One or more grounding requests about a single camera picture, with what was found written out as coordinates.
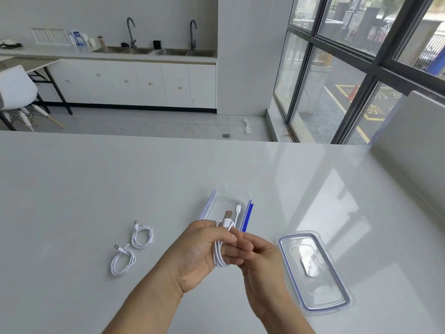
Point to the person's right hand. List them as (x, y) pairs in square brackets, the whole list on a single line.
[(267, 278)]

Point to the person's left hand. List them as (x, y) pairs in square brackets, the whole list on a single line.
[(194, 253)]

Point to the clear container lid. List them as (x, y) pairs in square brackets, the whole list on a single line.
[(320, 288)]

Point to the clear container with blue clips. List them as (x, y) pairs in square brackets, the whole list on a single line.
[(226, 201)]

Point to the blue white box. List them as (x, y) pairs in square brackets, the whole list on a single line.
[(78, 38)]

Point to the crumpled white paper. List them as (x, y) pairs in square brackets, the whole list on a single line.
[(247, 127)]

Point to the white kitchen cabinet counter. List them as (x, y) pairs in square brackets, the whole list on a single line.
[(139, 83)]

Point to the steel sink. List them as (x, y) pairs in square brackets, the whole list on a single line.
[(172, 52), (107, 50)]

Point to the orange traffic cone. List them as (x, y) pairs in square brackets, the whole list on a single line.
[(353, 93)]

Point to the black cup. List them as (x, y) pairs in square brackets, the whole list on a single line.
[(157, 44)]

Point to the dark curved faucet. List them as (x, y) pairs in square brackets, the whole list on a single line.
[(132, 39), (192, 39)]

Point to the white plastic chair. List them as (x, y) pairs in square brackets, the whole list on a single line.
[(14, 88)]

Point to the beige table black legs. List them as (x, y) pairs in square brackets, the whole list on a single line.
[(34, 63)]

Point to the white slatted rack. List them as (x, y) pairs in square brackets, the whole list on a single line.
[(50, 36)]

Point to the black tray with items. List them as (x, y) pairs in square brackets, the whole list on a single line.
[(10, 44)]

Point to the dark window frame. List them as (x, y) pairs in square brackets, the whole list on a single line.
[(358, 113)]

